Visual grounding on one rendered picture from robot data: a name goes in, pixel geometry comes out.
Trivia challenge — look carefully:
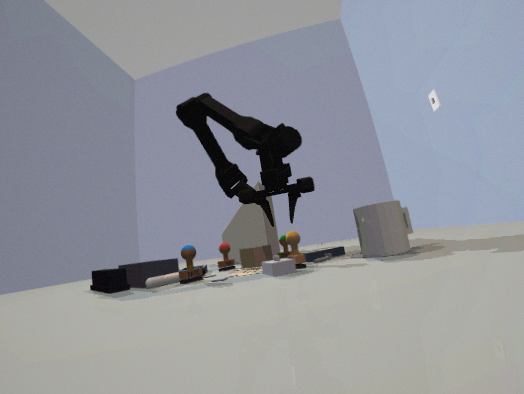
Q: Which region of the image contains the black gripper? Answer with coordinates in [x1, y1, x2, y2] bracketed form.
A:
[238, 161, 315, 227]

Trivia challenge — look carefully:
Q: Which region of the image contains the white mug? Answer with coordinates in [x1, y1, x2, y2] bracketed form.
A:
[353, 200, 413, 258]

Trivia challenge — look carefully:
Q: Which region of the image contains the blue stamp pad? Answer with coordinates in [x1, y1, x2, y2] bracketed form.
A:
[299, 246, 345, 262]

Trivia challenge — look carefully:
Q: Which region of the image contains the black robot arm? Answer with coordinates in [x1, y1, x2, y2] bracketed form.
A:
[176, 93, 302, 199]

